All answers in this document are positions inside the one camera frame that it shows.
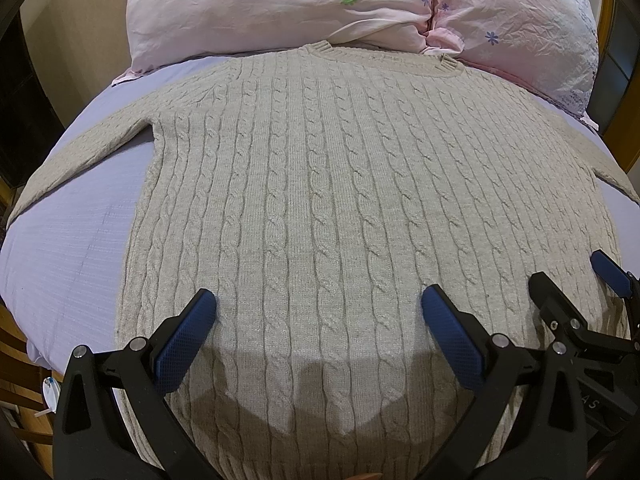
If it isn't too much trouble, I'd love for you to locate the wooden door frame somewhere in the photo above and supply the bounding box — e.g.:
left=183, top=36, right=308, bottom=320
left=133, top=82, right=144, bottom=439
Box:
left=587, top=0, right=639, bottom=172

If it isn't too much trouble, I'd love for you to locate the beige cable-knit sweater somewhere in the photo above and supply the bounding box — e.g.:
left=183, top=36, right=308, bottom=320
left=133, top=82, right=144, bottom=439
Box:
left=9, top=42, right=639, bottom=479

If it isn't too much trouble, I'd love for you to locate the pink floral pillow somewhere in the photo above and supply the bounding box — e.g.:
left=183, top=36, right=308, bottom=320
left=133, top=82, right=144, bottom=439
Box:
left=426, top=0, right=599, bottom=117
left=116, top=0, right=433, bottom=82

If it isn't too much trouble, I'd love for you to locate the pink floral pillow left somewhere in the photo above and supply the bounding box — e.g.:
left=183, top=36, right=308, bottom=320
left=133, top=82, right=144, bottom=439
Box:
left=116, top=0, right=433, bottom=82

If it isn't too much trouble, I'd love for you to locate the pink floral pillow right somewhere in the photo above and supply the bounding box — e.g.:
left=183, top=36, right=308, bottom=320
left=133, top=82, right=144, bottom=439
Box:
left=426, top=0, right=599, bottom=117

